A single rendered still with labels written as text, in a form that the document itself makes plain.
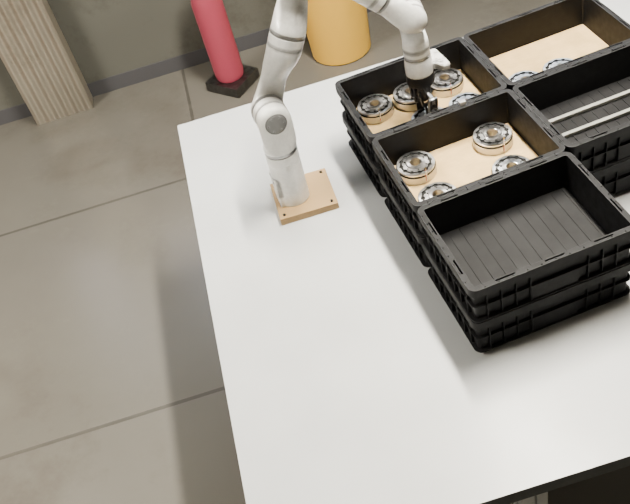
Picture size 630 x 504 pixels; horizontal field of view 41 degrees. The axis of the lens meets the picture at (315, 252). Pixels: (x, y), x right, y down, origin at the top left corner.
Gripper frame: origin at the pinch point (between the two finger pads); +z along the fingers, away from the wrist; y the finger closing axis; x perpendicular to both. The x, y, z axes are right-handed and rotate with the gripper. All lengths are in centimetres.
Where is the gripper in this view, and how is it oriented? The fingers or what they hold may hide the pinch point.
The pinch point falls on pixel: (425, 113)
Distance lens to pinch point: 237.3
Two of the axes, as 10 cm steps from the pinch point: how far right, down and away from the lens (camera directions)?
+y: 3.7, 6.1, -7.0
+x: 9.1, -4.1, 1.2
